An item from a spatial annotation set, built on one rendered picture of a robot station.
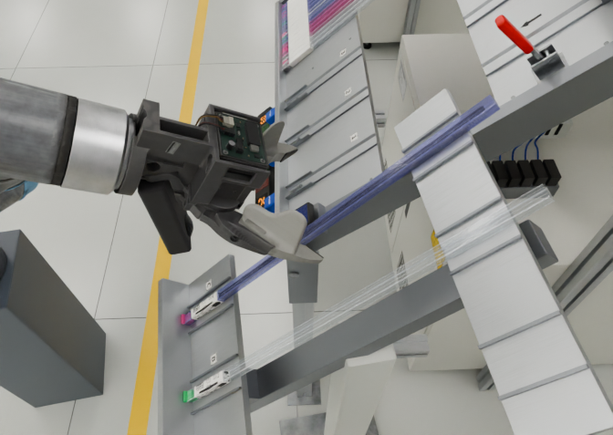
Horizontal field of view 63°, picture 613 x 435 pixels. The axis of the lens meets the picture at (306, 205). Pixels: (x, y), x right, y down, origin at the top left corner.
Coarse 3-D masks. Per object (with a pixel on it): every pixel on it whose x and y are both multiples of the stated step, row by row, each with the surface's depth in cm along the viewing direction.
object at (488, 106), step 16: (464, 112) 48; (480, 112) 47; (448, 128) 49; (464, 128) 48; (432, 144) 50; (448, 144) 50; (400, 160) 52; (416, 160) 51; (384, 176) 53; (400, 176) 53; (368, 192) 54; (336, 208) 57; (352, 208) 56; (320, 224) 58; (304, 240) 59; (272, 256) 62; (256, 272) 63; (224, 288) 67; (240, 288) 66; (192, 320) 71
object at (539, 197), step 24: (528, 192) 41; (504, 216) 42; (456, 240) 45; (480, 240) 44; (408, 264) 47; (432, 264) 46; (384, 288) 48; (336, 312) 52; (288, 336) 56; (312, 336) 54; (240, 360) 60; (264, 360) 58
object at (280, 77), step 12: (276, 12) 117; (276, 24) 114; (276, 36) 112; (276, 48) 109; (276, 60) 107; (276, 72) 104; (276, 84) 102; (276, 96) 100; (276, 108) 98; (276, 120) 96; (276, 168) 88; (276, 180) 87; (276, 192) 85; (276, 204) 84; (288, 204) 85
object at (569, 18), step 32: (480, 0) 73; (512, 0) 69; (544, 0) 65; (576, 0) 61; (480, 32) 70; (544, 32) 62; (576, 32) 59; (608, 32) 56; (512, 64) 64; (512, 96) 62
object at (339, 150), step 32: (352, 32) 94; (320, 64) 98; (352, 64) 90; (288, 96) 101; (320, 96) 93; (352, 96) 85; (288, 128) 96; (320, 128) 88; (352, 128) 82; (288, 160) 91; (320, 160) 84; (352, 160) 78; (288, 192) 87; (320, 192) 80
